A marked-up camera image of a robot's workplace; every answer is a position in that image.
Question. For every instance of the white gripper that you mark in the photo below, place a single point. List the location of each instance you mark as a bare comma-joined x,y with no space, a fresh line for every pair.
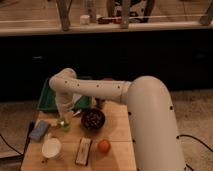
64,102

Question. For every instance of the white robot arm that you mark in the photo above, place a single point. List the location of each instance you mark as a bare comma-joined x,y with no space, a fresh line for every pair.
152,118

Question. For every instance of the green plastic cup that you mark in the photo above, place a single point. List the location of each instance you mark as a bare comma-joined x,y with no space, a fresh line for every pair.
63,124

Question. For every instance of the green plastic tray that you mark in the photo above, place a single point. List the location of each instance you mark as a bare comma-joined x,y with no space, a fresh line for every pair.
47,100

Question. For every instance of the dark bowl with food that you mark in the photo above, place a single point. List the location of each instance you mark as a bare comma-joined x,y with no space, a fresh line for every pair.
93,119

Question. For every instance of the blue sponge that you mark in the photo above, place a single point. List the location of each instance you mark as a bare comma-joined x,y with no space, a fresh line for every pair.
39,131

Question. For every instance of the orange fruit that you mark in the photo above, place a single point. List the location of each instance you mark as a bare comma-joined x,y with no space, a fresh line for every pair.
104,146

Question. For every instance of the white container on shelf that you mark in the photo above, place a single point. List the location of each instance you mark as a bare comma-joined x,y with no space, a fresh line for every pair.
84,19

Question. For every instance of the red object on shelf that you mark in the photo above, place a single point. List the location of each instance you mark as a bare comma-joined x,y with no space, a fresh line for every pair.
105,20

